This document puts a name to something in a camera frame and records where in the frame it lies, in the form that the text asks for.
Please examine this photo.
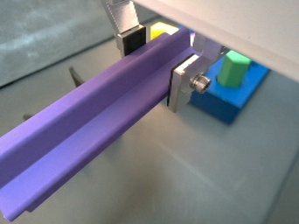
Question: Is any blue peg board block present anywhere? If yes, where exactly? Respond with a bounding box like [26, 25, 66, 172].
[176, 24, 270, 125]

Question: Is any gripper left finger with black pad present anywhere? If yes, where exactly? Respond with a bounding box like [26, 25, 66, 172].
[100, 0, 145, 56]

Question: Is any yellow orange crescent peg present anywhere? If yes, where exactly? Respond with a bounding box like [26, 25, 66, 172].
[149, 22, 178, 39]

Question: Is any black curved fixture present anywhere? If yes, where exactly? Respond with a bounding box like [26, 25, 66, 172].
[22, 66, 85, 121]

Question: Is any green hexagon peg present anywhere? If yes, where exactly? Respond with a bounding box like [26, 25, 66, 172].
[217, 51, 250, 88]

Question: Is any purple star prism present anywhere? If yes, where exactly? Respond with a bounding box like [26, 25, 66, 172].
[0, 28, 192, 221]

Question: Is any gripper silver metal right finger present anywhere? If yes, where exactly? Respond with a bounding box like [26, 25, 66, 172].
[166, 33, 229, 112]

